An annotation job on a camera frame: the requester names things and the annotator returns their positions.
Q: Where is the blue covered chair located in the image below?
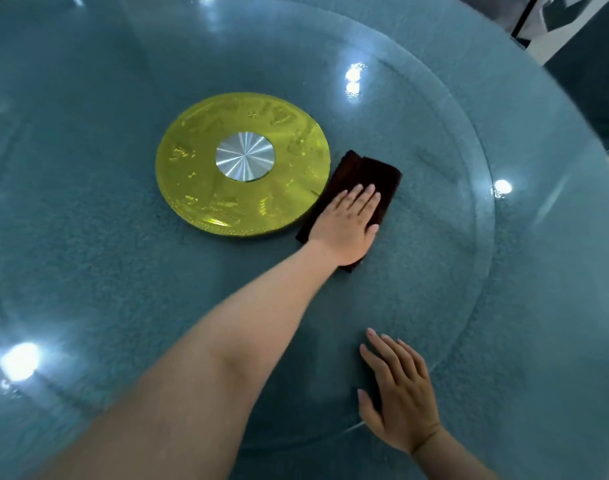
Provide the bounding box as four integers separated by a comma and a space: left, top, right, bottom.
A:
543, 4, 609, 151

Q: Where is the person's right hand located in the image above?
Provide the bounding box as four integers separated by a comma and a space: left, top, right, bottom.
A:
357, 328, 443, 455

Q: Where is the yellow round disc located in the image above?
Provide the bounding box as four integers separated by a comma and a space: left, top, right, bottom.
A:
154, 92, 332, 239

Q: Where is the person's left hand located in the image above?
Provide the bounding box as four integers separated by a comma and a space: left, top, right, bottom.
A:
308, 183, 382, 268

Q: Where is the dark red cloth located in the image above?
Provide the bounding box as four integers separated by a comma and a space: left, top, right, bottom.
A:
295, 149, 403, 274

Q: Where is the person's left forearm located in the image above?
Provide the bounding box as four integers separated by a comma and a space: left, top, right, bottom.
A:
34, 242, 341, 480

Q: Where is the round blue table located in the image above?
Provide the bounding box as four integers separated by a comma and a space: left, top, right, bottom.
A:
0, 0, 609, 480

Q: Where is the round white clothed table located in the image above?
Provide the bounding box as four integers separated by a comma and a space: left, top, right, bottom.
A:
454, 0, 609, 65

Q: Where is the round glass turntable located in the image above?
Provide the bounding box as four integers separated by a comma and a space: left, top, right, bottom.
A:
0, 0, 497, 453

